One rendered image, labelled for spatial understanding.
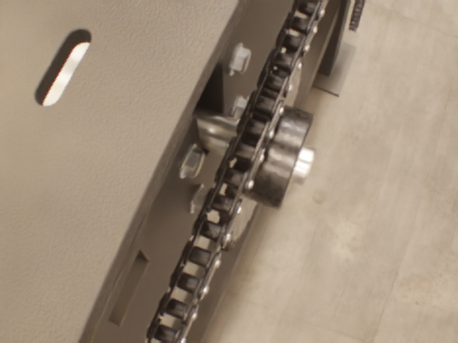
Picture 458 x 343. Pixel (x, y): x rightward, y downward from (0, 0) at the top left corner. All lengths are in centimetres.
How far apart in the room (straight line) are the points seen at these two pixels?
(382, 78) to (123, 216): 140
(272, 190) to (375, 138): 101
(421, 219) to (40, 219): 130
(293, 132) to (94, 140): 31
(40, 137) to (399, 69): 143
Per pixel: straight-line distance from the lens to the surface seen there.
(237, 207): 41
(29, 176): 19
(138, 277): 48
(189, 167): 46
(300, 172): 50
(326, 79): 152
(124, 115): 19
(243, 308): 135
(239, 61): 49
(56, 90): 51
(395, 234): 142
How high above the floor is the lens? 134
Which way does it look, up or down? 69 degrees down
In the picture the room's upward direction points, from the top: 4 degrees counter-clockwise
